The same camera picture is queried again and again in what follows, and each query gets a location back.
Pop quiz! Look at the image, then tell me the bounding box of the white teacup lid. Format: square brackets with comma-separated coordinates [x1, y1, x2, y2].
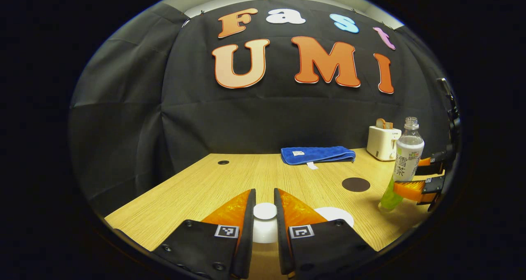
[251, 202, 280, 244]

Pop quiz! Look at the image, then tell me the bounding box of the clear water bottle green label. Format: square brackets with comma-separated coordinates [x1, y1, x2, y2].
[378, 117, 425, 212]

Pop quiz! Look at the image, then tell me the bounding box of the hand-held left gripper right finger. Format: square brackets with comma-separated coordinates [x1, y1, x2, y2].
[274, 188, 376, 278]

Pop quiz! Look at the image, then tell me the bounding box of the white toaster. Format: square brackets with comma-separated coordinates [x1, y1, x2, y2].
[367, 125, 402, 161]

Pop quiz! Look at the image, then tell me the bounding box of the white teacup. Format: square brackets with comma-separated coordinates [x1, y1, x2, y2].
[314, 207, 355, 228]

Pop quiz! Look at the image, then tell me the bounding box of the blue folded towel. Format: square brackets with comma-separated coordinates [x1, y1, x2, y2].
[281, 146, 356, 170]

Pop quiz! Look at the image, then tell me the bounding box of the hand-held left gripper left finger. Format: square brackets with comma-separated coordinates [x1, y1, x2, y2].
[152, 188, 256, 280]

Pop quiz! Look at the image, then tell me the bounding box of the dark round coaster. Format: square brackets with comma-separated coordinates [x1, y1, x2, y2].
[342, 177, 371, 192]

